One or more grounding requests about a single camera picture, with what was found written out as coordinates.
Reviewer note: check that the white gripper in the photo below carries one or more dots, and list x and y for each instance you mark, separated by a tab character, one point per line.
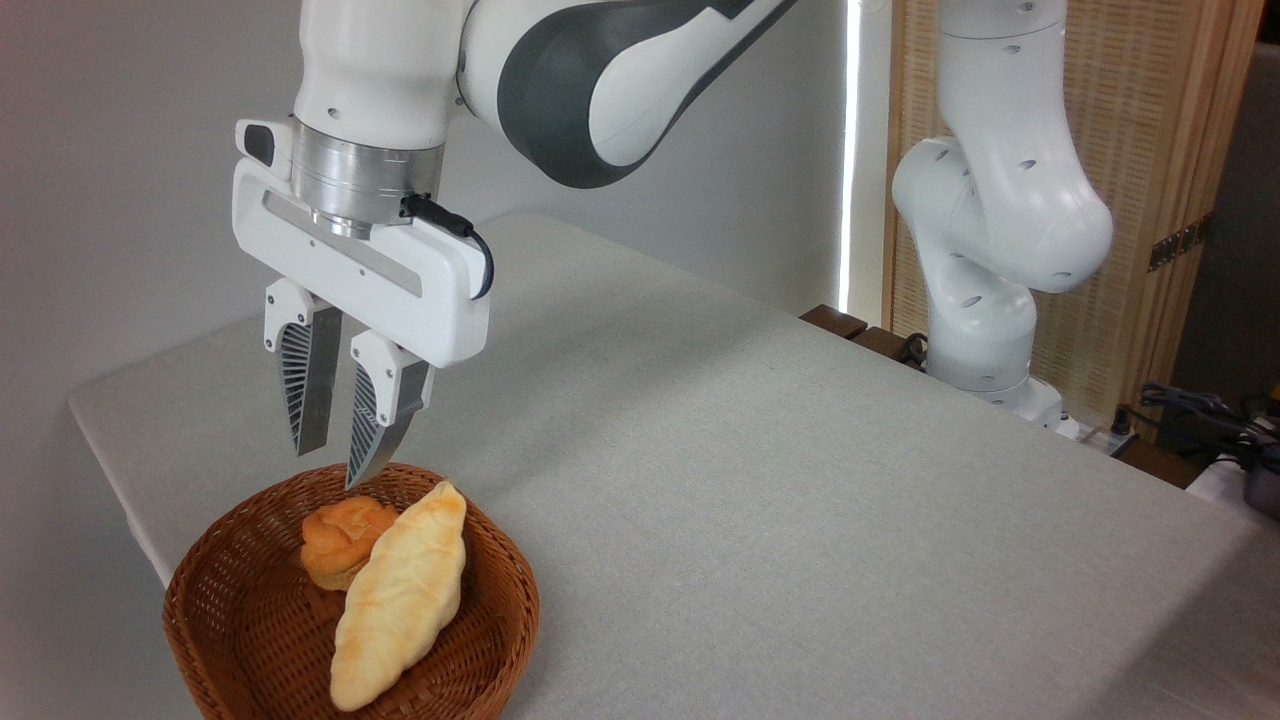
400	290

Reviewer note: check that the long pale bread loaf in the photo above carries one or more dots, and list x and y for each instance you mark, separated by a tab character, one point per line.
400	600

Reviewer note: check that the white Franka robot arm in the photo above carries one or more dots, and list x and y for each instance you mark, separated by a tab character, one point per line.
1000	200

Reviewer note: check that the round orange bread bun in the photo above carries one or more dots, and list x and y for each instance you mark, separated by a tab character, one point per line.
335	540

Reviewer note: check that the brown wicker basket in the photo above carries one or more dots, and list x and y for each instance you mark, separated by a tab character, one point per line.
250	630

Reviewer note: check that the black metal screen hinge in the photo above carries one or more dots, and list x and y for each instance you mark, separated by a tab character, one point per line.
1180	243

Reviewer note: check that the wooden slatted folding screen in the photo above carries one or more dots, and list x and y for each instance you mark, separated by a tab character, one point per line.
1160	120

